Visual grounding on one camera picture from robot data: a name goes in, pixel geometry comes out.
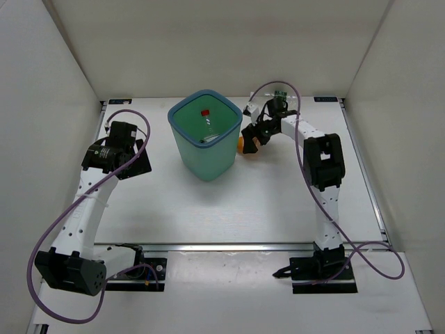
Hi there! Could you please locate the green-label clear bottle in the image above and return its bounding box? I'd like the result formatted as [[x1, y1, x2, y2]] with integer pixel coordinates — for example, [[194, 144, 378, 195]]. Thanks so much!
[[264, 90, 300, 110]]

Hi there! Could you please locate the orange juice bottle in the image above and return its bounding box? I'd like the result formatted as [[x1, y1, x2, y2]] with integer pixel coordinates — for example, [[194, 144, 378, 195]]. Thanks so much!
[[237, 136, 261, 154]]

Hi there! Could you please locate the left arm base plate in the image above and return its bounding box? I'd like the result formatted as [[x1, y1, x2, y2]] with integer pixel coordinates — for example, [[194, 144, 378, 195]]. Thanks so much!
[[106, 252, 168, 292]]

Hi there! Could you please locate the dark blue sticker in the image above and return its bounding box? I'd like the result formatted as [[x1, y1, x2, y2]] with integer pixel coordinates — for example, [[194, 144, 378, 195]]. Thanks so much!
[[108, 99, 132, 105], [314, 96, 338, 103]]

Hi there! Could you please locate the aluminium table edge rail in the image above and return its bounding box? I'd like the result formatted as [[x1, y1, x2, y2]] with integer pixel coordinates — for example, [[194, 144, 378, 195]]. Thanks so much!
[[93, 241, 392, 254]]

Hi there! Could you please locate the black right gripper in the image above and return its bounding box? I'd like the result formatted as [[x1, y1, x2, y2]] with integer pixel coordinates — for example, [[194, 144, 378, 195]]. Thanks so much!
[[244, 116, 282, 154]]

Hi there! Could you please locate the dark blue left sticker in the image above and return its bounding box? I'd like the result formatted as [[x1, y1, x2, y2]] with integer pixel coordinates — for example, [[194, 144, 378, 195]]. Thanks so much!
[[108, 99, 132, 105]]

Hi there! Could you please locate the red-label clear water bottle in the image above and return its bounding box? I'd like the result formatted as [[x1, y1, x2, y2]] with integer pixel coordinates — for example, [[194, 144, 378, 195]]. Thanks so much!
[[201, 109, 218, 138]]

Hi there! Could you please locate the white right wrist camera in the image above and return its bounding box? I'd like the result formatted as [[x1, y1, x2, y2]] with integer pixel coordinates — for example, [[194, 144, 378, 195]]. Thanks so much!
[[243, 102, 261, 125]]

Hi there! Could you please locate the black-label clear bottle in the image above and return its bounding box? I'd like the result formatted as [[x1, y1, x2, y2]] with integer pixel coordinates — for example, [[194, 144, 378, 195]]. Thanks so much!
[[198, 134, 221, 144]]

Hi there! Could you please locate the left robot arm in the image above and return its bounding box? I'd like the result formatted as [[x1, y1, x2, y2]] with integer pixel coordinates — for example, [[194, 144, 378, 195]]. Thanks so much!
[[34, 121, 151, 296]]

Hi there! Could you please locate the green plastic bin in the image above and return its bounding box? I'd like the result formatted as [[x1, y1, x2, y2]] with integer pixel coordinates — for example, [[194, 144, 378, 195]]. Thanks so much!
[[168, 89, 243, 181]]

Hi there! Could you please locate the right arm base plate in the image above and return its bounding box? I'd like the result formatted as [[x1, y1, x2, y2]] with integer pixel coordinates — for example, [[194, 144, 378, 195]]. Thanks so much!
[[272, 257, 358, 294]]

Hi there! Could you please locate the dark blue right sticker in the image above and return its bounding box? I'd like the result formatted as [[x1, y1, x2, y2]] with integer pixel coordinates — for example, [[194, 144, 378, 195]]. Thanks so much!
[[314, 96, 338, 103]]

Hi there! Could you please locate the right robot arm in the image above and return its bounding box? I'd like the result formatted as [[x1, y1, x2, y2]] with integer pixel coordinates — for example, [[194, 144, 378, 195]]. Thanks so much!
[[238, 97, 346, 251]]

